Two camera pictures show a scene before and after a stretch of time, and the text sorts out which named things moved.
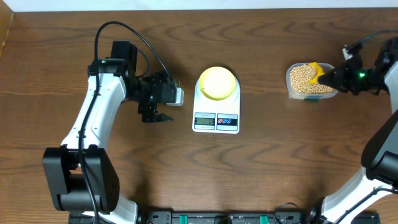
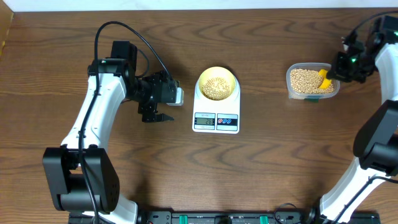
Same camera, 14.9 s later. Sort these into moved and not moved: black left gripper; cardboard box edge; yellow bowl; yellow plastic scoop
Moved: yellow plastic scoop
Not moved: black left gripper; cardboard box edge; yellow bowl
